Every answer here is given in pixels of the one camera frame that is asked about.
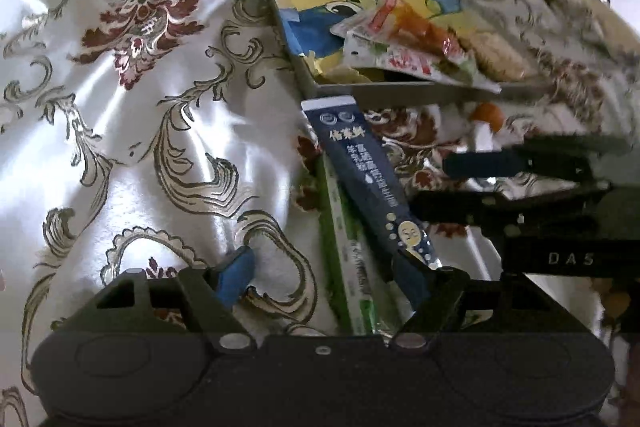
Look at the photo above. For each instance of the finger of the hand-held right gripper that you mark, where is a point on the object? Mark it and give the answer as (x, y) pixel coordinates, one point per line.
(480, 165)
(450, 207)

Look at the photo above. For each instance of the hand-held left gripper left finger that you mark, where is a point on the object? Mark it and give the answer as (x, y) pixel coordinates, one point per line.
(237, 272)

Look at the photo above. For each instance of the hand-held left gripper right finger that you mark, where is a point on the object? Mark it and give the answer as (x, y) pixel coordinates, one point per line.
(417, 289)

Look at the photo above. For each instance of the orange and white packet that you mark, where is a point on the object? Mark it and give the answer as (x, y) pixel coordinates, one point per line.
(486, 117)

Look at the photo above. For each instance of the green stick packet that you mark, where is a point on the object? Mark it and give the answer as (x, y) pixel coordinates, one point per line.
(350, 267)

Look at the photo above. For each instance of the dark blue stick packet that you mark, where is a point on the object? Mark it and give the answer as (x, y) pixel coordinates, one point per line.
(365, 167)

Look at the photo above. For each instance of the grey tray with painted bottom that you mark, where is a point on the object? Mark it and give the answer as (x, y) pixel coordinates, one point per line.
(400, 94)

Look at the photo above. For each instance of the clear biscuit packet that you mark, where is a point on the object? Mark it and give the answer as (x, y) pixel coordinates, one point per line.
(500, 54)

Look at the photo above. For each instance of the white packet with pink print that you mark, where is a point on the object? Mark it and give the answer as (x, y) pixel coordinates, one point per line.
(415, 62)

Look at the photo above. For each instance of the orange red snack packet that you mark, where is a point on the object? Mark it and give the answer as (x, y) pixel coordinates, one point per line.
(395, 19)

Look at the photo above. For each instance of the yellow crumpled packet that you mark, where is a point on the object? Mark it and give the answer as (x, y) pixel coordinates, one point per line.
(335, 69)

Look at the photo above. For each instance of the floral printed blanket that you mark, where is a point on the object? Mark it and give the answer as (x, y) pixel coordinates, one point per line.
(150, 107)

